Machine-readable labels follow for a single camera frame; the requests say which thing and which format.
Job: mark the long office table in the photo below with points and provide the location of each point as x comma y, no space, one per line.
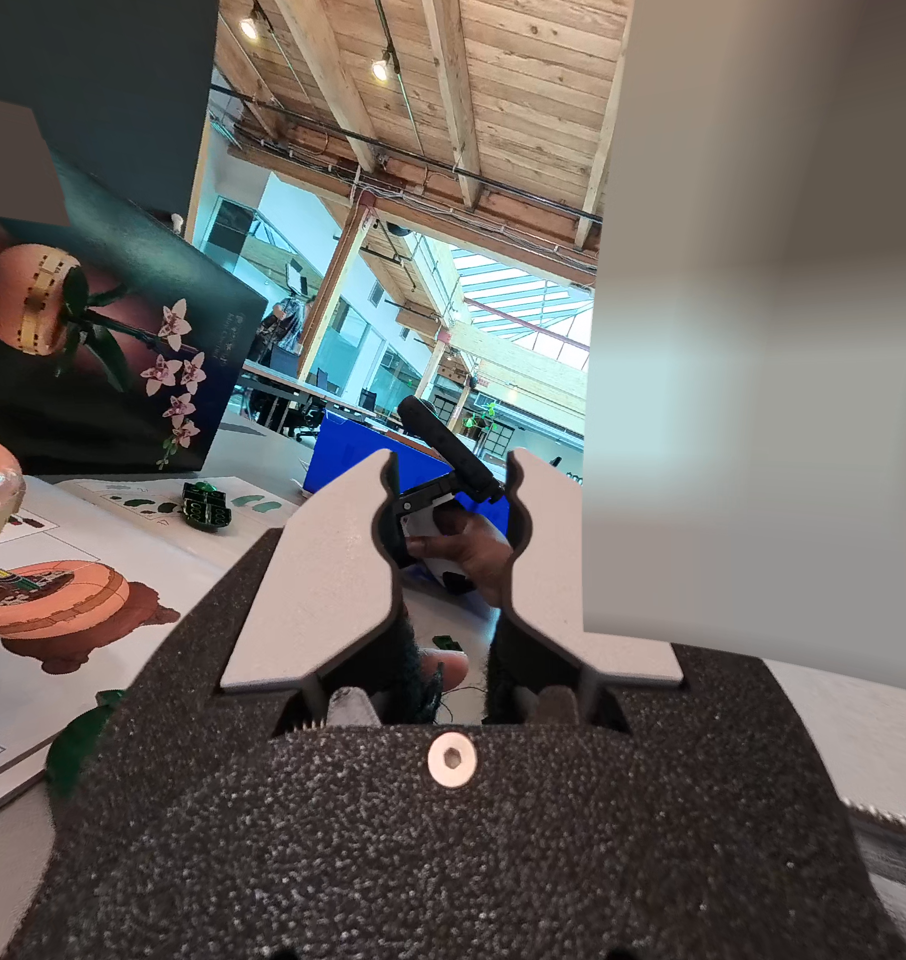
303,386

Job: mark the building instruction booklet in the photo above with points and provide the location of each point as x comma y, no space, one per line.
123,570

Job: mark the light grey desk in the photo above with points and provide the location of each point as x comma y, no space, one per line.
262,450

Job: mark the dark flower printed box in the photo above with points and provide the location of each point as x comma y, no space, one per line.
100,375

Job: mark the green brick leaf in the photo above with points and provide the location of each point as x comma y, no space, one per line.
78,742

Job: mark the dark green brick assembly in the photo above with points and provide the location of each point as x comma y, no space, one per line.
207,508

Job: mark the wooden support post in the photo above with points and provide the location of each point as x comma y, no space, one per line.
333,292

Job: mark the ceiling spotlight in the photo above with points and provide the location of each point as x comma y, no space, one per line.
380,69
250,28

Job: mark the small green brick piece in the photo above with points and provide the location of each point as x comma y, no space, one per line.
447,643

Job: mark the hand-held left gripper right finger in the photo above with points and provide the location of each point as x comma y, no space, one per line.
550,570

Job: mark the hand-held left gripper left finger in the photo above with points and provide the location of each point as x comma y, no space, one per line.
325,570

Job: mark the green potted plant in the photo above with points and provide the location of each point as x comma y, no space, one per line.
481,420

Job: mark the black office chair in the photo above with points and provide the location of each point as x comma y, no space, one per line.
306,424

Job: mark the person's left hand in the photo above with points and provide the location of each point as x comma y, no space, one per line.
447,669

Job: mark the person's right hand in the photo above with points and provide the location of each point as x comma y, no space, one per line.
483,555

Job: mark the blue plastic bin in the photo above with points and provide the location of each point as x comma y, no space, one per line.
340,457

